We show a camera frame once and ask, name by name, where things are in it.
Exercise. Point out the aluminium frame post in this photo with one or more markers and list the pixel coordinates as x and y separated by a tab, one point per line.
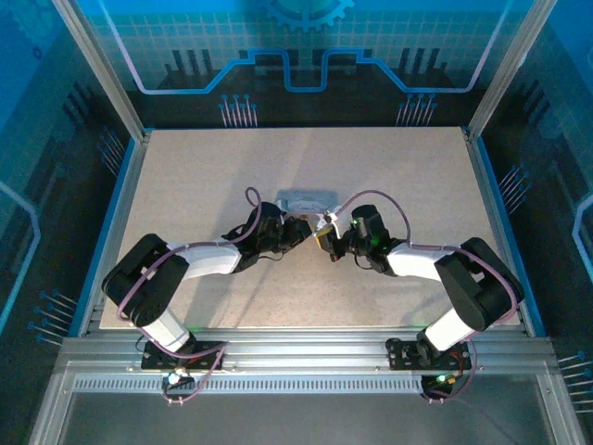
505	69
99	69

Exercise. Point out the aluminium front rail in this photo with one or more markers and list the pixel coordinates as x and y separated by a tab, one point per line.
306	350

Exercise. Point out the aluminium side rail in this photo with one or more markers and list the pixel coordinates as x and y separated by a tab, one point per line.
118	222
498	222

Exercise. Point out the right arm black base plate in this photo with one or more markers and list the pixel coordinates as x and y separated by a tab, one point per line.
400	354

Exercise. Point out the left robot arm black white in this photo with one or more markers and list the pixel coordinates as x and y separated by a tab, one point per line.
157	283

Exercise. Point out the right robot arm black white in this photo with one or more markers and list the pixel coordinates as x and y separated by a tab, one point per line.
468	287

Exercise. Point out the small lit circuit board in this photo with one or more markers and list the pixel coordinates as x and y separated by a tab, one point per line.
175	377
441	380

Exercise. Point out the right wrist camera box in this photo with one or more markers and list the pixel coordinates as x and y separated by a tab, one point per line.
331	218

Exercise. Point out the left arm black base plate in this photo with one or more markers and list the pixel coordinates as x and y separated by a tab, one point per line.
210	354

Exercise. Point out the pale patterned pouch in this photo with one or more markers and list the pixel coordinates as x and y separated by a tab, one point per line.
306	200

